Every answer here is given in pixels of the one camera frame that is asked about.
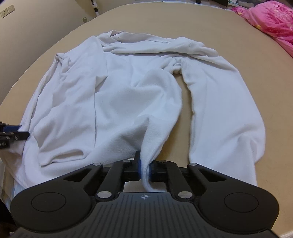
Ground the pink floral quilt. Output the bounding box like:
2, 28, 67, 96
231, 1, 293, 55

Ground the white fleece garment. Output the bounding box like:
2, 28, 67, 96
13, 31, 265, 191

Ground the white standing fan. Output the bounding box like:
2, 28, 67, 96
90, 0, 99, 16

